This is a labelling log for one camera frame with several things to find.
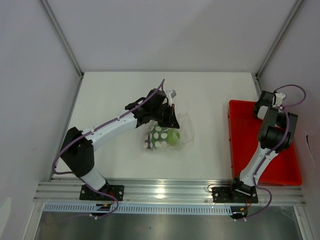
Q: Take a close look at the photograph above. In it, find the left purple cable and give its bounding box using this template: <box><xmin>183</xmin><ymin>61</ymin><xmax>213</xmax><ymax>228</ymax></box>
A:
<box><xmin>52</xmin><ymin>79</ymin><xmax>166</xmax><ymax>221</ymax></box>

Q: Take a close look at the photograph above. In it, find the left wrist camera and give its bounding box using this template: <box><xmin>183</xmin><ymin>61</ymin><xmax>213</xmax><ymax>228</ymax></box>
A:
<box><xmin>165</xmin><ymin>90</ymin><xmax>177</xmax><ymax>106</ymax></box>

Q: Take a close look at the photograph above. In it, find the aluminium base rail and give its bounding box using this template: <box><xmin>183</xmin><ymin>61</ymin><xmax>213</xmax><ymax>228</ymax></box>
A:
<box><xmin>33</xmin><ymin>177</ymin><xmax>306</xmax><ymax>206</ymax></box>

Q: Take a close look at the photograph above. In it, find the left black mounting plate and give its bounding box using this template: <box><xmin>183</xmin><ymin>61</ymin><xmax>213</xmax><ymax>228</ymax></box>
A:
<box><xmin>79</xmin><ymin>184</ymin><xmax>125</xmax><ymax>202</ymax></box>

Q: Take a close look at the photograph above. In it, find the left aluminium frame post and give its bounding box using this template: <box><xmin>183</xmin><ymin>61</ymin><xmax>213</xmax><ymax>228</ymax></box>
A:
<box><xmin>38</xmin><ymin>0</ymin><xmax>84</xmax><ymax>79</ymax></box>

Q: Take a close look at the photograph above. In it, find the green bell pepper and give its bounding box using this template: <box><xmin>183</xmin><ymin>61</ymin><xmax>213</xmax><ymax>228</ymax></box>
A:
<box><xmin>166</xmin><ymin>128</ymin><xmax>181</xmax><ymax>146</ymax></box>

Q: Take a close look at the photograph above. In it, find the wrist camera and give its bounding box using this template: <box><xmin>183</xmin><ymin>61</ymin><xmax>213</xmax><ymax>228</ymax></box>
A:
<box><xmin>165</xmin><ymin>90</ymin><xmax>177</xmax><ymax>106</ymax></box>
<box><xmin>272</xmin><ymin>91</ymin><xmax>286</xmax><ymax>108</ymax></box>

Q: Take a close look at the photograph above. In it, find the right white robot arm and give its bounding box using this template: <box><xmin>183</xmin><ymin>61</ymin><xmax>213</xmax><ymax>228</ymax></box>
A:
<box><xmin>228</xmin><ymin>90</ymin><xmax>298</xmax><ymax>203</ymax></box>

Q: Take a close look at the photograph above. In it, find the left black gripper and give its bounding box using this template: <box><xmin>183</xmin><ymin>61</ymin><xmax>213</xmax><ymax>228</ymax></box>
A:
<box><xmin>151</xmin><ymin>103</ymin><xmax>180</xmax><ymax>129</ymax></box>

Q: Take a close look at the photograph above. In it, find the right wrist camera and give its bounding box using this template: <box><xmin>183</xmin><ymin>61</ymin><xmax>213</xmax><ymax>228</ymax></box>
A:
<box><xmin>272</xmin><ymin>91</ymin><xmax>286</xmax><ymax>108</ymax></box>

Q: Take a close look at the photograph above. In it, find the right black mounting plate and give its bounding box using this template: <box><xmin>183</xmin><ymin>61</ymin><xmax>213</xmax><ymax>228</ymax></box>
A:
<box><xmin>207</xmin><ymin>184</ymin><xmax>259</xmax><ymax>204</ymax></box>

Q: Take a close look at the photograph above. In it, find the right aluminium frame post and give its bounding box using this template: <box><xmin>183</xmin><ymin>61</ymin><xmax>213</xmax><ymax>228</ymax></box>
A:
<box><xmin>255</xmin><ymin>0</ymin><xmax>307</xmax><ymax>81</ymax></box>

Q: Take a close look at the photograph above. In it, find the white slotted cable duct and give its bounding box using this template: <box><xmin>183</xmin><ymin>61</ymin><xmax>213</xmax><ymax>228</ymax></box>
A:
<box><xmin>43</xmin><ymin>202</ymin><xmax>233</xmax><ymax>216</ymax></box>

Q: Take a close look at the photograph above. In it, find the aluminium frame post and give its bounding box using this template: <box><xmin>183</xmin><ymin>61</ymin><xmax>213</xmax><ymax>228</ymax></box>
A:
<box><xmin>255</xmin><ymin>0</ymin><xmax>307</xmax><ymax>81</ymax></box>
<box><xmin>38</xmin><ymin>0</ymin><xmax>84</xmax><ymax>79</ymax></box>

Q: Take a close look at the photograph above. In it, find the clear dotted zip bag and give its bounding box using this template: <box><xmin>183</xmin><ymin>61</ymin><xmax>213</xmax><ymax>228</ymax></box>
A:
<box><xmin>142</xmin><ymin>111</ymin><xmax>195</xmax><ymax>151</ymax></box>

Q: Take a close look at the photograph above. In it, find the red plastic tray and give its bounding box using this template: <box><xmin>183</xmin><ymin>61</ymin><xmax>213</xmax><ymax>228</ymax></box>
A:
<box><xmin>228</xmin><ymin>100</ymin><xmax>302</xmax><ymax>186</ymax></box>

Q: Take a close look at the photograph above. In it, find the black mounting plate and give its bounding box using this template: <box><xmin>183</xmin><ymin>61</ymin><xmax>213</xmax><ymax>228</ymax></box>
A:
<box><xmin>79</xmin><ymin>184</ymin><xmax>125</xmax><ymax>202</ymax></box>
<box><xmin>207</xmin><ymin>184</ymin><xmax>259</xmax><ymax>204</ymax></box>

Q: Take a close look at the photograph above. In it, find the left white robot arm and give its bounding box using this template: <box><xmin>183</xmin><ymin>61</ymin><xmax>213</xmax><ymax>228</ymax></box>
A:
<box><xmin>60</xmin><ymin>88</ymin><xmax>180</xmax><ymax>200</ymax></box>

